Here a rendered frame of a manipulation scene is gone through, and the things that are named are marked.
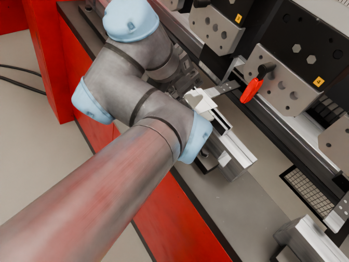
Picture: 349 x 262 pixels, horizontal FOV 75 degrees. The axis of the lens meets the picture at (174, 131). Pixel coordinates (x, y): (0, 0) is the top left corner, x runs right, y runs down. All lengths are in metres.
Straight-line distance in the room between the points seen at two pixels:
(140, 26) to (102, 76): 0.09
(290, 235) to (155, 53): 0.54
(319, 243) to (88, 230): 0.58
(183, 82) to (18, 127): 1.54
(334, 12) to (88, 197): 0.41
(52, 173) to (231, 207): 1.23
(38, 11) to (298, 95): 1.16
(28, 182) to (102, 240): 1.47
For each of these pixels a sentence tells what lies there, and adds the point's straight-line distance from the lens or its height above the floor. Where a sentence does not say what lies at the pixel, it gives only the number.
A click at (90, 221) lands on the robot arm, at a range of 0.19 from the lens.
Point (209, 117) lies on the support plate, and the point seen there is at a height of 1.00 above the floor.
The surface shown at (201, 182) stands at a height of 0.88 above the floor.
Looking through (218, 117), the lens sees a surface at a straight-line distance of 0.69.
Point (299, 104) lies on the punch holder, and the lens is 0.48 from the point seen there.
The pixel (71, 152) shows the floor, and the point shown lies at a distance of 1.72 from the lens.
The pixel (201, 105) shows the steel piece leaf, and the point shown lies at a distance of 0.68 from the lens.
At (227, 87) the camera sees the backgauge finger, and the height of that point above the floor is 1.00.
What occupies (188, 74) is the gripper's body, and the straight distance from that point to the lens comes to 0.52.
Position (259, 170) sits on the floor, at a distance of 2.02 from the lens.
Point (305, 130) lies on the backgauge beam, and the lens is 0.87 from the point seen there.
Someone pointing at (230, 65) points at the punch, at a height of 1.15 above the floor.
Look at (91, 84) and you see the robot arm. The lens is 0.36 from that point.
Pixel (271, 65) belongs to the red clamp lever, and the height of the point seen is 1.25.
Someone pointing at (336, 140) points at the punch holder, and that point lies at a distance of 0.48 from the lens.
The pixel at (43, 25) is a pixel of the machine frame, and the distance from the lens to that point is 1.36.
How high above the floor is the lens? 1.45
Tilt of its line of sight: 50 degrees down
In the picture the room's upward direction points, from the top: 22 degrees clockwise
